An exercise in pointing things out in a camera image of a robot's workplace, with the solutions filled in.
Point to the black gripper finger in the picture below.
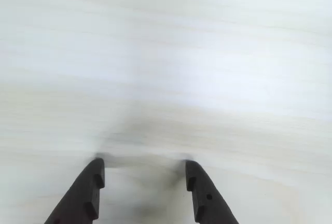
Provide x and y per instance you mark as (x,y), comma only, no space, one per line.
(207,195)
(80,195)

